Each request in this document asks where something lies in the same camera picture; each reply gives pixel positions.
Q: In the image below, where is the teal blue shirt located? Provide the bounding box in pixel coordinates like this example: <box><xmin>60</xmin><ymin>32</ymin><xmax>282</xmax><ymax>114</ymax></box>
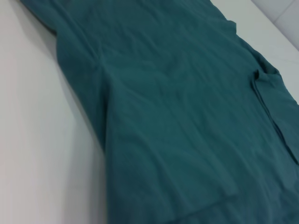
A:
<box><xmin>20</xmin><ymin>0</ymin><xmax>299</xmax><ymax>224</ymax></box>

